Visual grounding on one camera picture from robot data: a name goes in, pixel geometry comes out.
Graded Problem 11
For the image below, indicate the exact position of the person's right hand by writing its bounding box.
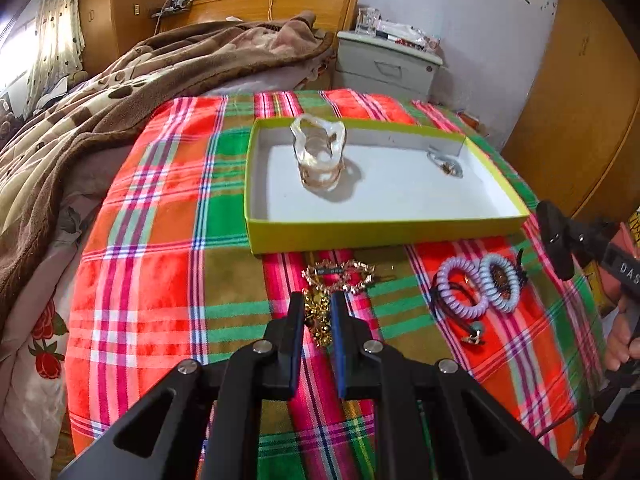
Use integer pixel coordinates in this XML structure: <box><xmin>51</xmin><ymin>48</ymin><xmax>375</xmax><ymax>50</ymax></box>
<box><xmin>604</xmin><ymin>304</ymin><xmax>640</xmax><ymax>372</ymax></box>

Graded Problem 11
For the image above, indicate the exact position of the dark hair elastic with charm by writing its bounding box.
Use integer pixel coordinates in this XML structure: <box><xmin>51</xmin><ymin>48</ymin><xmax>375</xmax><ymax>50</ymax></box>
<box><xmin>431</xmin><ymin>280</ymin><xmax>487</xmax><ymax>347</ymax></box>

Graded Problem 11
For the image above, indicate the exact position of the black cable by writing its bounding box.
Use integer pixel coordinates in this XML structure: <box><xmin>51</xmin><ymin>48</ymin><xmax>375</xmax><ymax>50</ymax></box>
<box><xmin>537</xmin><ymin>407</ymin><xmax>601</xmax><ymax>438</ymax></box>

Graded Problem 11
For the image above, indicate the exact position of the clear drinking glass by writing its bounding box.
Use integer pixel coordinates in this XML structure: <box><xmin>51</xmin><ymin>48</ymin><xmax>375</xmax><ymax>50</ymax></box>
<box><xmin>356</xmin><ymin>7</ymin><xmax>383</xmax><ymax>36</ymax></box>

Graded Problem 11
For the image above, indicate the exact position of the power strip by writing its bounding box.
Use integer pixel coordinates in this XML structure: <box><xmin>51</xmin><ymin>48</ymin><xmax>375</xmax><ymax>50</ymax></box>
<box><xmin>150</xmin><ymin>0</ymin><xmax>193</xmax><ymax>18</ymax></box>

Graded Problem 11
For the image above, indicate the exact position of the purple spiral hair tie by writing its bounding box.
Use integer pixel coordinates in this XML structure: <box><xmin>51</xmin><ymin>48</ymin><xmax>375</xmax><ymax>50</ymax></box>
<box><xmin>436</xmin><ymin>256</ymin><xmax>488</xmax><ymax>320</ymax></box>

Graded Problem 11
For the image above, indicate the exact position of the small gold silver trinket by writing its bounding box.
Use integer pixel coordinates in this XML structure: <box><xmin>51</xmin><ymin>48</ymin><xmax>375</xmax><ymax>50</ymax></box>
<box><xmin>427</xmin><ymin>147</ymin><xmax>464</xmax><ymax>179</ymax></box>

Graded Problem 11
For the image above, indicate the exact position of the red green plaid blanket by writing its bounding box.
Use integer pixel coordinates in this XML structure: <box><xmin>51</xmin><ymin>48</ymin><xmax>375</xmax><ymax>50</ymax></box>
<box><xmin>65</xmin><ymin>89</ymin><xmax>608</xmax><ymax>480</ymax></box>

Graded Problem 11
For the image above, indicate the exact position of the wooden door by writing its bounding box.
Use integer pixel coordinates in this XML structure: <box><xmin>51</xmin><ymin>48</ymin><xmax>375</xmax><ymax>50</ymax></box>
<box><xmin>500</xmin><ymin>0</ymin><xmax>640</xmax><ymax>221</ymax></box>

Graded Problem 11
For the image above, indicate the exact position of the blue spiral hair tie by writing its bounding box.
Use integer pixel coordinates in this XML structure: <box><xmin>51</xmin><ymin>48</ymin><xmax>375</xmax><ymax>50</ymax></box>
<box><xmin>477</xmin><ymin>254</ymin><xmax>521</xmax><ymax>313</ymax></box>

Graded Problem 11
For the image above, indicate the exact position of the yellow-green cardboard box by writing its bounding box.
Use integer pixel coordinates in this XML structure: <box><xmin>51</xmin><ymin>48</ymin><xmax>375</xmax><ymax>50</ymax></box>
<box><xmin>243</xmin><ymin>116</ymin><xmax>532</xmax><ymax>257</ymax></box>

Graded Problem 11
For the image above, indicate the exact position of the dotted cream curtain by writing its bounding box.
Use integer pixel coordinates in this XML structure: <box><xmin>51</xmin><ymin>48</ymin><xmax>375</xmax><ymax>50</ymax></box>
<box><xmin>25</xmin><ymin>0</ymin><xmax>86</xmax><ymax>106</ymax></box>

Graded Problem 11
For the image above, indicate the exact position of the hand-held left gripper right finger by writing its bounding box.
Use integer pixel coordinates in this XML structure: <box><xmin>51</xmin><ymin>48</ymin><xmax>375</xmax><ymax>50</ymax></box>
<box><xmin>330</xmin><ymin>291</ymin><xmax>576</xmax><ymax>480</ymax></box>

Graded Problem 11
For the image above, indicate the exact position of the wooden headboard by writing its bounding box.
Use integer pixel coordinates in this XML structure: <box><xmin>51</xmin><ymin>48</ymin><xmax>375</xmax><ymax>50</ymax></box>
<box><xmin>159</xmin><ymin>0</ymin><xmax>361</xmax><ymax>36</ymax></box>

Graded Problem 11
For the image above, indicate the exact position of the pile of plastic packets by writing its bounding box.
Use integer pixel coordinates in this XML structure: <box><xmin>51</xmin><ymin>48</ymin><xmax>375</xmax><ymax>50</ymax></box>
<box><xmin>377</xmin><ymin>20</ymin><xmax>443</xmax><ymax>53</ymax></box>

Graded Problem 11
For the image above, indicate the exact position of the window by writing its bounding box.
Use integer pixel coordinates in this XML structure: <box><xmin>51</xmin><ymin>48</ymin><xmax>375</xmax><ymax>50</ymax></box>
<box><xmin>0</xmin><ymin>10</ymin><xmax>36</xmax><ymax>96</ymax></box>

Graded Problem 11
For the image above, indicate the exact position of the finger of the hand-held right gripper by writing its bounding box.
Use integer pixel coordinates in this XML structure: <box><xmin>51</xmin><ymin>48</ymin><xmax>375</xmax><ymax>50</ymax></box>
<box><xmin>536</xmin><ymin>200</ymin><xmax>618</xmax><ymax>282</ymax></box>

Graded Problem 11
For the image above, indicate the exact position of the floral bed sheet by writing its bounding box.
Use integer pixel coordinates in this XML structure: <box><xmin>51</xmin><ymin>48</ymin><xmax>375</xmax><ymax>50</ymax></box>
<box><xmin>0</xmin><ymin>200</ymin><xmax>86</xmax><ymax>441</ymax></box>

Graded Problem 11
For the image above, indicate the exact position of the wooden wardrobe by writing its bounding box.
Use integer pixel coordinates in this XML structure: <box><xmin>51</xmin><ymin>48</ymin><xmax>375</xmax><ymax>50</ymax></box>
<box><xmin>80</xmin><ymin>0</ymin><xmax>173</xmax><ymax>73</ymax></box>

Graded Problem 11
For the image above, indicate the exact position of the brown fleece blanket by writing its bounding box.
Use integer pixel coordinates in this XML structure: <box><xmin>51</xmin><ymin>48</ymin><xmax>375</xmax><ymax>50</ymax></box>
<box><xmin>0</xmin><ymin>10</ymin><xmax>336</xmax><ymax>311</ymax></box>

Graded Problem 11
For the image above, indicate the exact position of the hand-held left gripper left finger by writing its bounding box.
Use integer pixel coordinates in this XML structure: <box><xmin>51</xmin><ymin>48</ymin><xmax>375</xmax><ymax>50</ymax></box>
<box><xmin>57</xmin><ymin>291</ymin><xmax>306</xmax><ymax>480</ymax></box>

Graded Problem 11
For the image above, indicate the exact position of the grey nightstand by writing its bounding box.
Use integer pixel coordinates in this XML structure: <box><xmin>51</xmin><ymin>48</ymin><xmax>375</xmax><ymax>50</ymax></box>
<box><xmin>334</xmin><ymin>30</ymin><xmax>444</xmax><ymax>103</ymax></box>

